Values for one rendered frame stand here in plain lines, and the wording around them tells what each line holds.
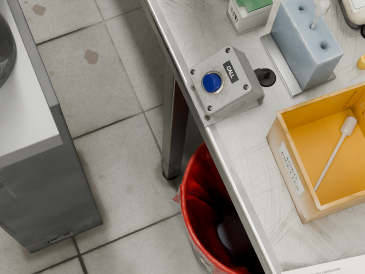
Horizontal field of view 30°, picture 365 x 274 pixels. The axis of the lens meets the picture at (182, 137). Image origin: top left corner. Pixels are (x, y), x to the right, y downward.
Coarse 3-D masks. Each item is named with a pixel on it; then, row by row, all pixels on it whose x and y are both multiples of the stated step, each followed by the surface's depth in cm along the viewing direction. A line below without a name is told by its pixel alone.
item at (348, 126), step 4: (348, 116) 94; (352, 116) 93; (348, 120) 93; (352, 120) 93; (356, 120) 93; (344, 124) 93; (348, 124) 93; (352, 124) 93; (356, 124) 93; (344, 128) 93; (348, 128) 93; (352, 128) 93; (344, 132) 93; (348, 132) 92; (352, 132) 93
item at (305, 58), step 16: (288, 0) 90; (304, 0) 90; (288, 16) 89; (304, 16) 89; (272, 32) 97; (288, 32) 91; (304, 32) 88; (320, 32) 88; (272, 48) 97; (288, 48) 94; (304, 48) 88; (320, 48) 88; (336, 48) 88; (288, 64) 96; (304, 64) 91; (320, 64) 87; (336, 64) 90; (288, 80) 96; (304, 80) 93; (320, 80) 94
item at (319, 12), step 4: (320, 0) 83; (324, 0) 82; (328, 0) 83; (320, 4) 82; (324, 4) 82; (328, 4) 82; (316, 8) 84; (320, 8) 82; (324, 8) 82; (328, 8) 83; (316, 12) 84; (320, 12) 83; (324, 12) 83; (316, 16) 85; (320, 16) 84
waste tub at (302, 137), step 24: (336, 96) 86; (360, 96) 91; (288, 120) 89; (312, 120) 94; (336, 120) 94; (360, 120) 93; (288, 144) 84; (312, 144) 93; (336, 144) 93; (360, 144) 93; (288, 168) 88; (312, 168) 92; (336, 168) 92; (360, 168) 92; (312, 192) 81; (336, 192) 91; (360, 192) 82; (312, 216) 85
